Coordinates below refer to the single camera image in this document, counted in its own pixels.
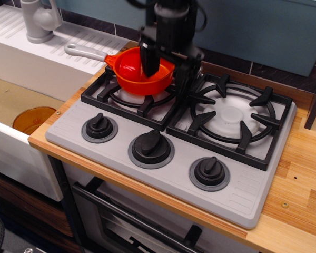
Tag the grey toy faucet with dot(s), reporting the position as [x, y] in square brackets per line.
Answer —
[40, 22]

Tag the black middle stove knob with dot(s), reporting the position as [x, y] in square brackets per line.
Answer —
[151, 150]

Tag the oven door with black handle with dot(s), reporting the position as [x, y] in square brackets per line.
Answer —
[130, 223]

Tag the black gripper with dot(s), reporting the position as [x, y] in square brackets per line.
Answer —
[173, 33]

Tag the white toy sink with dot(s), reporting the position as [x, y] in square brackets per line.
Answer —
[33, 75]

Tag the teal cabinet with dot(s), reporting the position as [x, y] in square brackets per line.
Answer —
[278, 34]

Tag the black burner grate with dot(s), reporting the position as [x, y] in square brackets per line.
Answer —
[154, 111]
[240, 122]

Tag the black left stove knob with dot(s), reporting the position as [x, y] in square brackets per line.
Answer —
[99, 129]

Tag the black right stove knob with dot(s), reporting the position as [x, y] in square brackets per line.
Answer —
[209, 174]

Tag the orange pot with grey handle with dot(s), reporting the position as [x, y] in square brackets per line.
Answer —
[146, 86]

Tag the black left burner grate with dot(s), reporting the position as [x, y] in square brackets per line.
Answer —
[154, 111]

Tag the black stove knob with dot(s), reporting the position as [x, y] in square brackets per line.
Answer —
[151, 150]
[209, 174]
[99, 129]

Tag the black right burner grate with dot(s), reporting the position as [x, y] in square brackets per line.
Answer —
[240, 122]

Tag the red cup in pot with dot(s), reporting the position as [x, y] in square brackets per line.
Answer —
[130, 67]

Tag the grey toy stove top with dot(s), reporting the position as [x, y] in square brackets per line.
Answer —
[240, 202]

